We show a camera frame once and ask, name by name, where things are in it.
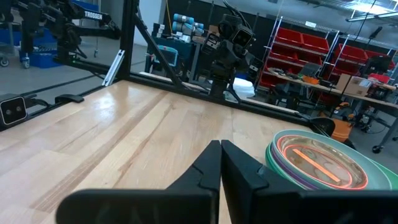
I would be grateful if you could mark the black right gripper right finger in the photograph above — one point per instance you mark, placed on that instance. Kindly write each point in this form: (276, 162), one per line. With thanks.
(239, 180)

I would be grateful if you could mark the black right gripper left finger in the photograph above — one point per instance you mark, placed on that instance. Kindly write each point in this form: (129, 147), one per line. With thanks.
(205, 174)

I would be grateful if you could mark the purple plastic plate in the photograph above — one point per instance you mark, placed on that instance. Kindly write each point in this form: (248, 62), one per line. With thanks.
(295, 179)

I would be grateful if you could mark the orange transparent small plate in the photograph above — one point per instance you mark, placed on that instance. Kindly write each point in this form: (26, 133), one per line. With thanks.
(315, 165)

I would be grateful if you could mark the pale mint plastic plate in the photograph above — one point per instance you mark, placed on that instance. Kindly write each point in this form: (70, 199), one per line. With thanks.
(373, 174)

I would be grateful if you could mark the large light green plate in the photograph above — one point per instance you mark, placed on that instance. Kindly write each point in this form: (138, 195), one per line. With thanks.
(390, 179)

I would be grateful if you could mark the blue grey robot arm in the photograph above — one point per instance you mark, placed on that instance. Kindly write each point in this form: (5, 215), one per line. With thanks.
(186, 26)

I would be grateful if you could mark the black background robot arm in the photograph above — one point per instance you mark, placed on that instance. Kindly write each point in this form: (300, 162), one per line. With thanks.
(105, 23)

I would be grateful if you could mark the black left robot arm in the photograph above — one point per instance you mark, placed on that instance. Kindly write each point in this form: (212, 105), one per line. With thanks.
(222, 77)

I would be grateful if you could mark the white plastic bag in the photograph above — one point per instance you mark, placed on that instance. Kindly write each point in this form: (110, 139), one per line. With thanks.
(245, 88)

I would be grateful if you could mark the red plastic bin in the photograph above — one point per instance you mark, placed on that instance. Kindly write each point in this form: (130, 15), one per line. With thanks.
(351, 53)
(315, 43)
(280, 63)
(289, 37)

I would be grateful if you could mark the teal-framed tablet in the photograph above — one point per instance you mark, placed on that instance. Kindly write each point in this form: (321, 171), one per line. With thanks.
(168, 56)

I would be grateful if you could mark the orange vacuum cleaner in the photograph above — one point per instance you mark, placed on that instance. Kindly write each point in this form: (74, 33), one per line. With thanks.
(342, 130)

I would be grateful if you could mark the silver aluminium extrusion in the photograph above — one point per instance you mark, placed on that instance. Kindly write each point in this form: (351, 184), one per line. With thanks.
(113, 68)

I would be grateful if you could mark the cardboard box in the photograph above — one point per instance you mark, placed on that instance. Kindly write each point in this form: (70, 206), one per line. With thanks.
(357, 87)

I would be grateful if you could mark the black bench monitor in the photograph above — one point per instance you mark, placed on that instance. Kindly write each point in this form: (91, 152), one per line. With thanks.
(377, 63)

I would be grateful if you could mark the wooden workbench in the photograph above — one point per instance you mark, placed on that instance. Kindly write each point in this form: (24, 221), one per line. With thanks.
(373, 101)

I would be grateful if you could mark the blue cart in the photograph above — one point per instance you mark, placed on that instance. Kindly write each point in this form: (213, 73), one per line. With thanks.
(43, 59)

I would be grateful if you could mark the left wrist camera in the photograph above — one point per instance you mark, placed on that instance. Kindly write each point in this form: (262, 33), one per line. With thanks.
(243, 37)

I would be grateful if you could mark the black aluminium table frame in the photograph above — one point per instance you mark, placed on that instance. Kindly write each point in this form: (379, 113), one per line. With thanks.
(127, 37)

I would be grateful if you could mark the black camera clamp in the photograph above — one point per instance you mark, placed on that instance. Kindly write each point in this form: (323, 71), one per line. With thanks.
(70, 99)

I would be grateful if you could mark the table-level camera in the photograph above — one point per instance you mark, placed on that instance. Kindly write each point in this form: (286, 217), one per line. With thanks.
(13, 109)

